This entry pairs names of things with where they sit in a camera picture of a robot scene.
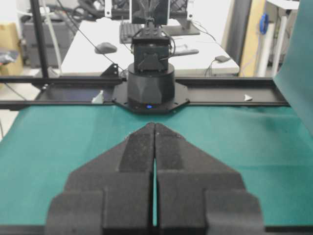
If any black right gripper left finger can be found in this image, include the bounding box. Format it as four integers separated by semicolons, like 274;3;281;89
46;123;155;235

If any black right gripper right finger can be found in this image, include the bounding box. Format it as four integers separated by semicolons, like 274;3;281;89
155;123;265;235

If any grey puck device on desk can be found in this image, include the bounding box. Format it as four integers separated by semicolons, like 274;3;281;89
215;55;230;63

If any grey computer mouse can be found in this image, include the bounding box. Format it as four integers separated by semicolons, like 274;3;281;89
94;42;117;54

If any white office desk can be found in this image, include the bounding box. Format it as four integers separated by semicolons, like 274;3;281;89
61;18;240;77

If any black keyboard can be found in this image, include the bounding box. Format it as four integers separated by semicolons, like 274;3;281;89
119;22;142;44

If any black monitor with stand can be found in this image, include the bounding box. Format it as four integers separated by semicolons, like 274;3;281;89
104;0;200;36

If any cardboard box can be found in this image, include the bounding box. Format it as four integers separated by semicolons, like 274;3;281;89
0;23;23;75

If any black aluminium frame rail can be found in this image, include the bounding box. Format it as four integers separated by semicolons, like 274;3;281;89
0;76;289;114

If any black vertical frame post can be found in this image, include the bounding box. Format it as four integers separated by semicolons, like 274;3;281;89
30;0;49;78

